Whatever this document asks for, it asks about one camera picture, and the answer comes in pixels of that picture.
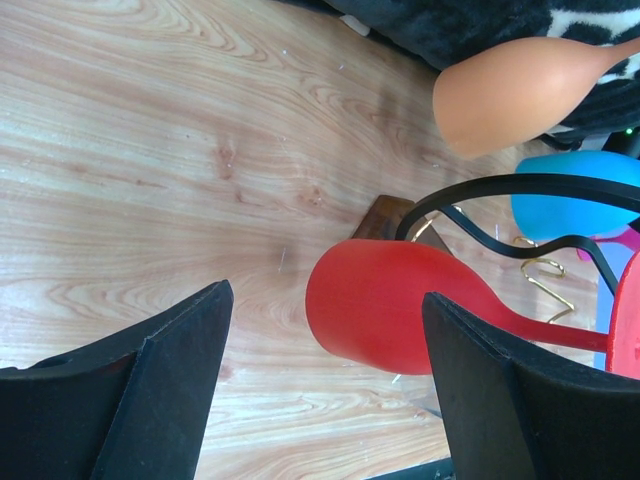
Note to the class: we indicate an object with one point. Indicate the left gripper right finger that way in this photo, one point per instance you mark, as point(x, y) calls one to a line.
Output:
point(514, 410)

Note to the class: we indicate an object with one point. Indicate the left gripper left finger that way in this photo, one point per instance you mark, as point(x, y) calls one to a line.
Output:
point(132, 405)

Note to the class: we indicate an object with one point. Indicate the red plastic wine glass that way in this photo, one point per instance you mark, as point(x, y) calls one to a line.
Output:
point(364, 297)

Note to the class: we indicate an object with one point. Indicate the magenta plastic wine glass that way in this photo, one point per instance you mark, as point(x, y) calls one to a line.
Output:
point(619, 245)

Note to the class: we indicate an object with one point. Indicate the orange plastic wine glass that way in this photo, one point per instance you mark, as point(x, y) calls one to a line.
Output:
point(518, 90)

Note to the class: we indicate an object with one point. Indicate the black floral pillow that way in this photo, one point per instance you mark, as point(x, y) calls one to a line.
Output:
point(446, 32)

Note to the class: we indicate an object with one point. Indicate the gold wire glass rack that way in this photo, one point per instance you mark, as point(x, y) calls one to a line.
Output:
point(556, 210)

